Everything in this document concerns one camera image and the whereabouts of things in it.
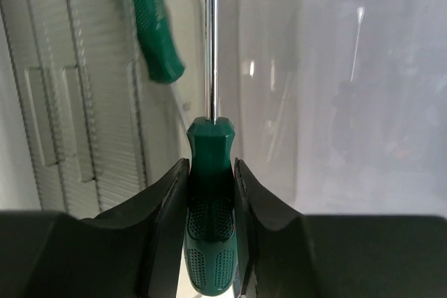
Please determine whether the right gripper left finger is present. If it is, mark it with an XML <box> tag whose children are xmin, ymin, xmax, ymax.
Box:
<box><xmin>1</xmin><ymin>158</ymin><xmax>189</xmax><ymax>297</ymax></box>

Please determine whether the long green handle screwdriver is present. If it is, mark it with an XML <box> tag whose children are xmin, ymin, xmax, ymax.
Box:
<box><xmin>133</xmin><ymin>0</ymin><xmax>185</xmax><ymax>84</ymax></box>

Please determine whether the clear plastic drawer cabinet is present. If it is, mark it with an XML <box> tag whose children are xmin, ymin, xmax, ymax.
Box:
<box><xmin>1</xmin><ymin>0</ymin><xmax>446</xmax><ymax>217</ymax></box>

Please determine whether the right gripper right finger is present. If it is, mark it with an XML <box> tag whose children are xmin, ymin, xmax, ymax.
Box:
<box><xmin>234</xmin><ymin>159</ymin><xmax>446</xmax><ymax>297</ymax></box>

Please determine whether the short green handle screwdriver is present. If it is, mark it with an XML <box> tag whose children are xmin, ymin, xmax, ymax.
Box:
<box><xmin>184</xmin><ymin>0</ymin><xmax>237</xmax><ymax>297</ymax></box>

